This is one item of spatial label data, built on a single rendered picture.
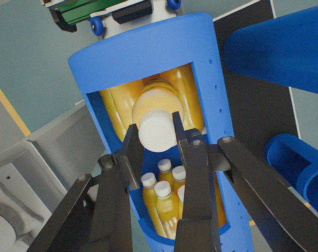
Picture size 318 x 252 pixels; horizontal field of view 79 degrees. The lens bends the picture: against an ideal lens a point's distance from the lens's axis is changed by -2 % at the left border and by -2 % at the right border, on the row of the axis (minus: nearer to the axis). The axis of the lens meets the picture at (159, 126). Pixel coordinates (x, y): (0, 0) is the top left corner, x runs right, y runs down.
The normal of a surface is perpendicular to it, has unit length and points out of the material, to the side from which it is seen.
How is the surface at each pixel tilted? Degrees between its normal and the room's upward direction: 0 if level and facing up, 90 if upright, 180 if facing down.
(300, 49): 90
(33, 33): 0
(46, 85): 0
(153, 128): 1
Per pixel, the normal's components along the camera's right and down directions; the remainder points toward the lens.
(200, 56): 0.62, 0.09
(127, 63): -0.10, 0.37
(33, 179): 0.91, -0.38
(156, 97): -0.04, -0.75
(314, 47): -1.00, -0.03
